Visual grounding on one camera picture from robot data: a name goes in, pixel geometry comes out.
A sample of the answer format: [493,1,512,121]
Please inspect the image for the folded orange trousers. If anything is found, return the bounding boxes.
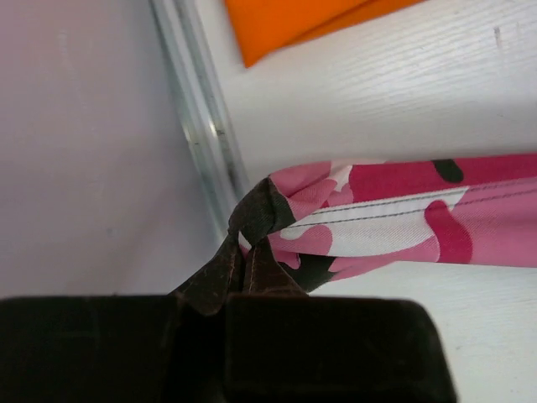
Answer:
[224,0,419,68]

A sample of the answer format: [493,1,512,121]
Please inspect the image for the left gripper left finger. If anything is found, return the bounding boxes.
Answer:
[169,235,245,316]

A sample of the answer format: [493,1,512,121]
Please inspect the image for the aluminium frame rail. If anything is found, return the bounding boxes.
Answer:
[152,0,250,242]

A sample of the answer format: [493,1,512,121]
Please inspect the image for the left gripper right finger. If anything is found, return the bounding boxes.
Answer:
[242,241,307,296]

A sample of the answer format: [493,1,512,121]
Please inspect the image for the pink camouflage trousers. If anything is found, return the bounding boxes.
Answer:
[229,154,536,291]

